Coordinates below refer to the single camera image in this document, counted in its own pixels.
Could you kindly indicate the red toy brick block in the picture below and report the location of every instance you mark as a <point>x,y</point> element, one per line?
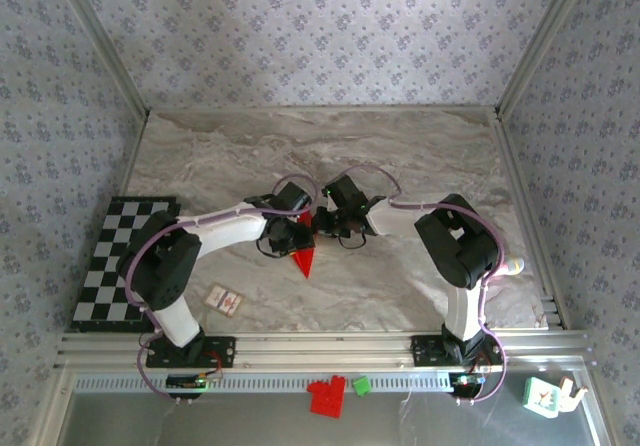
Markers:
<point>327,401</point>

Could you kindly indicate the aluminium front rail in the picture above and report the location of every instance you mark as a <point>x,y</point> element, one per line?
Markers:
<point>325,348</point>

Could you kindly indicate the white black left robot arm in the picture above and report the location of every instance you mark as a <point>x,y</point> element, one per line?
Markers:
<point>175,321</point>

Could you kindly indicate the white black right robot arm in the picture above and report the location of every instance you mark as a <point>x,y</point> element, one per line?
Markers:
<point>462,316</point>

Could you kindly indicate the aluminium frame post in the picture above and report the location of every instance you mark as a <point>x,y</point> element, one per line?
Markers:
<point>102,41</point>
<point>540,41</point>

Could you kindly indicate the black white checkerboard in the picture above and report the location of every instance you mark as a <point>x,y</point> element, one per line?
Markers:
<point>97,291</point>

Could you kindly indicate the white green toy clock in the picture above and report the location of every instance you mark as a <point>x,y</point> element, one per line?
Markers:
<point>540,398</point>

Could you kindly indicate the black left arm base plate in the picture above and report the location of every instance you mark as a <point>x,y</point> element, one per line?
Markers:
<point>222,353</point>

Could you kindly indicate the aluminium side rail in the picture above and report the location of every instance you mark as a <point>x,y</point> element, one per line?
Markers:
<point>135,156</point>
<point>526,216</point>

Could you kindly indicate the wooden toy piece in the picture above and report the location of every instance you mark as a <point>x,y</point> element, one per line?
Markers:
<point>567,401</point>

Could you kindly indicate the small printed card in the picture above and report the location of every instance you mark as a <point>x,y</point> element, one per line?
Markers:
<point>223,300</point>

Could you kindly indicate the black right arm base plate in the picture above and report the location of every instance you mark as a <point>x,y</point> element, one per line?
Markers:
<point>425,351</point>

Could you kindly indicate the pink toy microphone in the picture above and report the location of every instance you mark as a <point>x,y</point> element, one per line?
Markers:
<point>515,266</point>

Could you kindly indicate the green toy brick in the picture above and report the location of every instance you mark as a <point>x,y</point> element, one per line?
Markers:
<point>361,385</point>

